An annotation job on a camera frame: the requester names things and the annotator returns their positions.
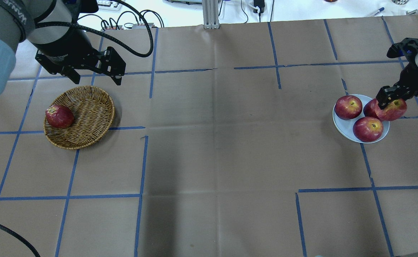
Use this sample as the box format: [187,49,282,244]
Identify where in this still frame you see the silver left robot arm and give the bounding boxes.
[0,0,126,95]

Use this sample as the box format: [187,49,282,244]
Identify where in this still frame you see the aluminium frame post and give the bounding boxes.
[202,0,220,29]

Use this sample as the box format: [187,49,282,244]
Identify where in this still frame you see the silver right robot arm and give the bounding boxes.
[150,34,418,110]

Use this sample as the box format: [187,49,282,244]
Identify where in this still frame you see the white keyboard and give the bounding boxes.
[97,0,123,11]

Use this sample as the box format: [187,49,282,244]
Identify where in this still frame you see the red apple on plate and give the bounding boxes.
[363,98,379,119]
[334,95,363,120]
[352,117,384,142]

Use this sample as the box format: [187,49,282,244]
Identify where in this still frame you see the red apple on plate back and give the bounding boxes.
[363,98,379,119]

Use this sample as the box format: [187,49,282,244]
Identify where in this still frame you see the dark red apple in basket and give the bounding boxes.
[45,104,74,129]

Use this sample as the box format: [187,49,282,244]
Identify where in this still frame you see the red apple on plate left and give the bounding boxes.
[334,95,363,120]

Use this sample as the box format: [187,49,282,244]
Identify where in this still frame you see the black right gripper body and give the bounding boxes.
[376,66,418,107]

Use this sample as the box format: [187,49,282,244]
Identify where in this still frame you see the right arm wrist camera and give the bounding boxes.
[386,37,418,61]

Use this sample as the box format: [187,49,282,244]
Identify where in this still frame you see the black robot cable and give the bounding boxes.
[34,0,154,58]

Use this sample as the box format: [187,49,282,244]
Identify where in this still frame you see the blue white pen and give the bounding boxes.
[366,7,385,17]

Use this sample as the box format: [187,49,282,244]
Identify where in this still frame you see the red apple on plate front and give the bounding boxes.
[352,117,384,142]

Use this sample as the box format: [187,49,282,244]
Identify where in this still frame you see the red yellow apple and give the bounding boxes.
[374,99,408,121]

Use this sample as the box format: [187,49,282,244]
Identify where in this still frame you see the woven wicker basket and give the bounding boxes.
[43,86,116,150]

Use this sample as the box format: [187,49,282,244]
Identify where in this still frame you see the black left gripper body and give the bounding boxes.
[35,30,126,76]

